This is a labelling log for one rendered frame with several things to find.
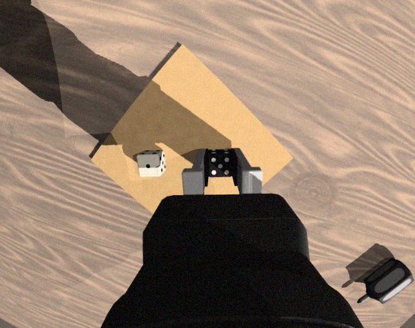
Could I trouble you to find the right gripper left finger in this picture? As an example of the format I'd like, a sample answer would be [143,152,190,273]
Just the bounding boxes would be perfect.
[181,148,209,195]

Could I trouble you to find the white die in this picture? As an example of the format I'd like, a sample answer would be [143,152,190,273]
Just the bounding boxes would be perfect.
[137,150,166,177]

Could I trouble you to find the black die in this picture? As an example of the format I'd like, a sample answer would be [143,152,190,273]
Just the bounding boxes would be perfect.
[207,149,232,178]

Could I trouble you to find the tan square mat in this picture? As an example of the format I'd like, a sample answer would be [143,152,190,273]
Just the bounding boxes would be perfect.
[91,44,293,214]

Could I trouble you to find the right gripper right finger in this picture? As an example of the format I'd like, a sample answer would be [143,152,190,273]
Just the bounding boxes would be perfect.
[231,148,263,194]

